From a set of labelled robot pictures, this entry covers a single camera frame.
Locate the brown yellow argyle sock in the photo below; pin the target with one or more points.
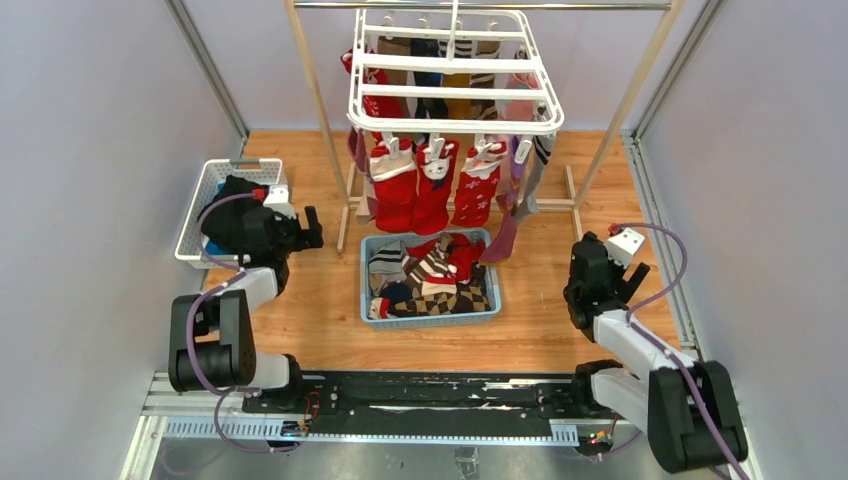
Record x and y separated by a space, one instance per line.
468 298

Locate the pink green hanging sock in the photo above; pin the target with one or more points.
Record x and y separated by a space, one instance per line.
522 80

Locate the brown beige striped sock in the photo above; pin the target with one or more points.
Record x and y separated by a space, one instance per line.
432 264

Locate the brown white striped hanging sock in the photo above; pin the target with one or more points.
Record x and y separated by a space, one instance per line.
478 109

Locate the red animal face sock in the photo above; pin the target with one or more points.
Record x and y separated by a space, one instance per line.
430 213

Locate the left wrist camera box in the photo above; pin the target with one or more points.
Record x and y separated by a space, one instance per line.
278 199

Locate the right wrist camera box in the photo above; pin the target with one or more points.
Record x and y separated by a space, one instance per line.
623 245

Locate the red santa snowflake sock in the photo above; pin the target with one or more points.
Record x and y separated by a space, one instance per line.
476 189

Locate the maroon purple striped hanging sock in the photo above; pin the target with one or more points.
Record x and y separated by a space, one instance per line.
367 207

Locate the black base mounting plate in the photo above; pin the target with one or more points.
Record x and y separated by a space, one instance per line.
441 406

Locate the white hanger clip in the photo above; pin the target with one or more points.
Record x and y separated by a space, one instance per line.
523 149
391 143
490 150
435 147

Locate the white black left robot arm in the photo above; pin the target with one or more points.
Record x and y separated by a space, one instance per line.
251 230

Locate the grey black-striped sock in basket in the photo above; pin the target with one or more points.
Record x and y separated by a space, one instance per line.
387 266

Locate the maroon yellow purple long sock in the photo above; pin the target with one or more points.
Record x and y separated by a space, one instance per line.
501 246

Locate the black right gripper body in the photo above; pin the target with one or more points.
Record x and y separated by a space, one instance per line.
622 288

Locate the grey black-striped hanging sock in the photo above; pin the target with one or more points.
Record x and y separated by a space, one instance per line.
542 149

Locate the black blue hanging sock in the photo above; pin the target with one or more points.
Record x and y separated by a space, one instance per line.
428 107

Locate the blue plastic laundry basket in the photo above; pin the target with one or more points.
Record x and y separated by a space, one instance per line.
372 306

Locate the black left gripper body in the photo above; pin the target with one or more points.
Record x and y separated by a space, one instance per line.
293 237

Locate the red beige christmas sock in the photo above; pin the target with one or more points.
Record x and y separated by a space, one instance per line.
394 179

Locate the red pompom sock in basket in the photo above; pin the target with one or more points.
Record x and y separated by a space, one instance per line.
456 249

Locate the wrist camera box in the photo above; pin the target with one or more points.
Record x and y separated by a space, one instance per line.
623 245
278 199

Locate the white plastic sock hanger frame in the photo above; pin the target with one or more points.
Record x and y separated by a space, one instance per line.
382 92

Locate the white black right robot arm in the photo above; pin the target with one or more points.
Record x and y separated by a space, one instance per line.
686 408

